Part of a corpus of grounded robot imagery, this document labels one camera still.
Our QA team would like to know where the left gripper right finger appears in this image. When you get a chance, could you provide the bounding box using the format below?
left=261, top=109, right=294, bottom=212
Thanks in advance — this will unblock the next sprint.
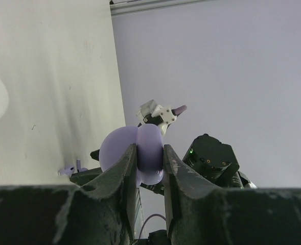
left=163, top=144, right=301, bottom=244

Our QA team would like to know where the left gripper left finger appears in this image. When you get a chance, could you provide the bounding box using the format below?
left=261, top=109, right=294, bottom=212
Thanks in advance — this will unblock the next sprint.
left=0, top=145, right=136, bottom=244

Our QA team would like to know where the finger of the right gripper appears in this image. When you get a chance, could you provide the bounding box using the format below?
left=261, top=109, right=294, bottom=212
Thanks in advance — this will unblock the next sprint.
left=90, top=149, right=100, bottom=161
left=70, top=167, right=103, bottom=188

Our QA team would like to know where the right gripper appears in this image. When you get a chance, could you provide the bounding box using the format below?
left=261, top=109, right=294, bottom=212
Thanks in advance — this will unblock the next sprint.
left=140, top=133, right=258, bottom=196

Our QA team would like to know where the purple earbud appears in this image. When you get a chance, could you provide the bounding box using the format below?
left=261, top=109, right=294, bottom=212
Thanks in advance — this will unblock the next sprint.
left=58, top=166, right=75, bottom=176
left=76, top=159, right=88, bottom=173

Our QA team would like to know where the purple charging case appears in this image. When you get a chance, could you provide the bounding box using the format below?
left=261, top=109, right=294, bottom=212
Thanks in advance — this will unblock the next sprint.
left=99, top=124, right=164, bottom=186

